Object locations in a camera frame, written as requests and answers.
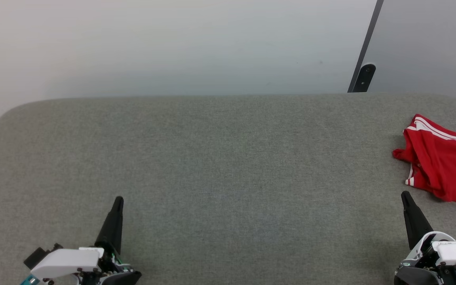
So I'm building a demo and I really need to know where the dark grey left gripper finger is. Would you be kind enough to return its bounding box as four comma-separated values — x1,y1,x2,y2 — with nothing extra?
95,196,124,254

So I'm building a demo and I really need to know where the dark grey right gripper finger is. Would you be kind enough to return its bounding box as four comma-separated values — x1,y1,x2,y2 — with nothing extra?
401,191,434,250

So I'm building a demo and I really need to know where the dark vertical wall strip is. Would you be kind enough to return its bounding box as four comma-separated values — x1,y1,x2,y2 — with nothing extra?
348,0,384,93

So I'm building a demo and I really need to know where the red Bulls basketball jersey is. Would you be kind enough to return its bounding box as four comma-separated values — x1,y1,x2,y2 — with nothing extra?
393,114,456,209

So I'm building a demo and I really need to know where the dark oval wall bracket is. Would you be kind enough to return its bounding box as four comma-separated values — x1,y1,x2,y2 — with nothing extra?
353,63,376,93

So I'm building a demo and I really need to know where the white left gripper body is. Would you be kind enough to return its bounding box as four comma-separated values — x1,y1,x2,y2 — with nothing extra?
30,246,142,285

